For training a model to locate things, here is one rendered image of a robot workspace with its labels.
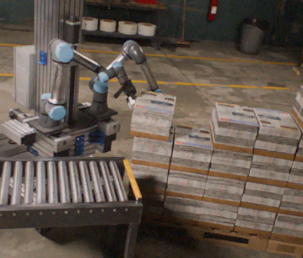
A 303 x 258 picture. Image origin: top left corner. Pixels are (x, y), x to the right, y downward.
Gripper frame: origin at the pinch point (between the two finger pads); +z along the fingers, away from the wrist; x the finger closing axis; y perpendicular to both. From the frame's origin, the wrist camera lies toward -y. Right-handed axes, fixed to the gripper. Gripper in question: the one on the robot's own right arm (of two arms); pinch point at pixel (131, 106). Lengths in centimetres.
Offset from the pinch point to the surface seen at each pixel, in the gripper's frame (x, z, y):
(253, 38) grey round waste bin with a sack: 669, 149, 149
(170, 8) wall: 673, 21, -3
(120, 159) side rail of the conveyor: -49, 17, -9
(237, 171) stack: -17, 69, 58
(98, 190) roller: -89, 14, -15
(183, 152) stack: -17, 41, 26
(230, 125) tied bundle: -18, 31, 65
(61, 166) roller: -69, 0, -38
